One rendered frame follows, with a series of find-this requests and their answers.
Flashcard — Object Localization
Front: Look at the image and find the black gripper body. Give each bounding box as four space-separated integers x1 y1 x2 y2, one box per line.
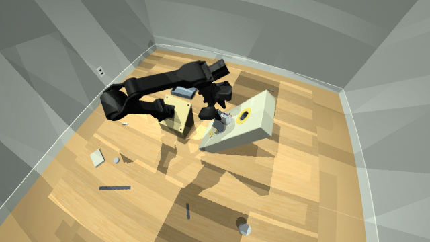
198 82 224 120

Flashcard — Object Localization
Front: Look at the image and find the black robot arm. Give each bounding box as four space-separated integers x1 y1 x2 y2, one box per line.
100 59 232 122

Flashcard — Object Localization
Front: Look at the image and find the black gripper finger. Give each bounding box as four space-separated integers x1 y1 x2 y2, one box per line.
214 109 221 120
218 99 226 109

